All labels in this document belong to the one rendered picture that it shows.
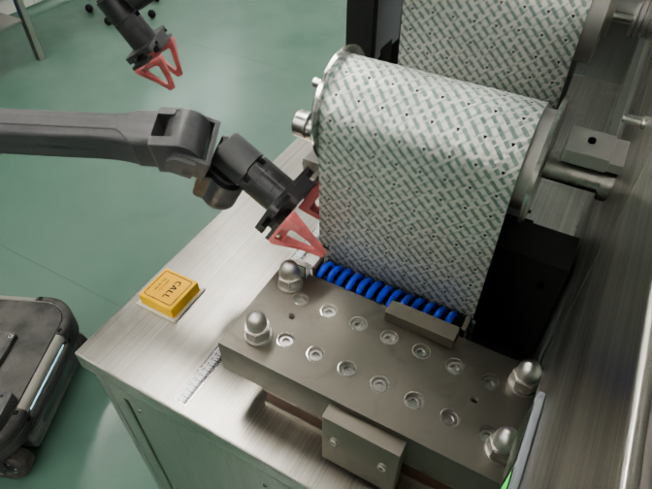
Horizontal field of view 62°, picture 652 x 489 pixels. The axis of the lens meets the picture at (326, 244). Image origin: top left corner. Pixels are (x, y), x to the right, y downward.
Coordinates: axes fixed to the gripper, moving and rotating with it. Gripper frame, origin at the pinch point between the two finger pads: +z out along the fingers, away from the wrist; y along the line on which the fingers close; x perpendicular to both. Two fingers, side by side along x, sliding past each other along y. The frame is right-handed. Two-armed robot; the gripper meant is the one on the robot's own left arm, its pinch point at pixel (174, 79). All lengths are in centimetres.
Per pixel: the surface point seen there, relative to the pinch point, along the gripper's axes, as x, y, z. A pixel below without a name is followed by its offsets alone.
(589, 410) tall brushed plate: -62, -90, -3
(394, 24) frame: -46.6, -3.5, 9.6
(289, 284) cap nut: -28, -55, 16
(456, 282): -49, -56, 24
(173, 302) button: -4, -50, 17
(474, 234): -54, -56, 16
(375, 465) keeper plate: -35, -76, 29
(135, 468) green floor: 70, -41, 81
